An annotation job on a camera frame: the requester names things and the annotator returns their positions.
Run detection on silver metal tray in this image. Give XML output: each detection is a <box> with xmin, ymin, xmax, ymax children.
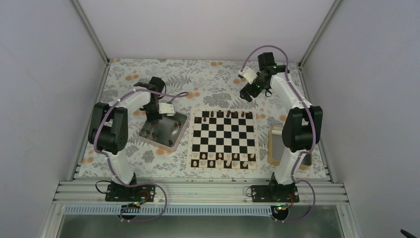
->
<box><xmin>139</xmin><ymin>112</ymin><xmax>189</xmax><ymax>152</ymax></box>

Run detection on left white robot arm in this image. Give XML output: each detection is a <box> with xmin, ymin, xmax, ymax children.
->
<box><xmin>88</xmin><ymin>77</ymin><xmax>166</xmax><ymax>201</ymax></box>

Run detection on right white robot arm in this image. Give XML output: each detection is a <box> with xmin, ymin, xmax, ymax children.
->
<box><xmin>239</xmin><ymin>52</ymin><xmax>323</xmax><ymax>202</ymax></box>

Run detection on floral patterned table mat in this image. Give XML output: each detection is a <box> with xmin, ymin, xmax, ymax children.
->
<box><xmin>77</xmin><ymin>59</ymin><xmax>329</xmax><ymax>180</ymax></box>

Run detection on gold rimmed metal tray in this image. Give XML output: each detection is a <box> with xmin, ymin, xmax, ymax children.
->
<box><xmin>267</xmin><ymin>125</ymin><xmax>313</xmax><ymax>170</ymax></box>

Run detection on black white chessboard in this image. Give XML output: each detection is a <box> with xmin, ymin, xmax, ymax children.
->
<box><xmin>186</xmin><ymin>107</ymin><xmax>260</xmax><ymax>173</ymax></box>

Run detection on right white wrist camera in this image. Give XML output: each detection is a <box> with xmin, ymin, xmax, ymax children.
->
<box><xmin>239</xmin><ymin>66</ymin><xmax>257</xmax><ymax>84</ymax></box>

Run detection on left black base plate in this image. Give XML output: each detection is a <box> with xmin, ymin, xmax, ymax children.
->
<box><xmin>105</xmin><ymin>183</ymin><xmax>156</xmax><ymax>203</ymax></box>

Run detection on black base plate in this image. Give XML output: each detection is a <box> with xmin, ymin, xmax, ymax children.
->
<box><xmin>250</xmin><ymin>183</ymin><xmax>300</xmax><ymax>203</ymax></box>
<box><xmin>105</xmin><ymin>183</ymin><xmax>156</xmax><ymax>203</ymax></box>

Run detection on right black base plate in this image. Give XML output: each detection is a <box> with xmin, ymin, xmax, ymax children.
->
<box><xmin>250</xmin><ymin>183</ymin><xmax>300</xmax><ymax>203</ymax></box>

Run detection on aluminium rail frame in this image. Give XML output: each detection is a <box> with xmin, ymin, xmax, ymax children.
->
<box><xmin>53</xmin><ymin>179</ymin><xmax>349</xmax><ymax>205</ymax></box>

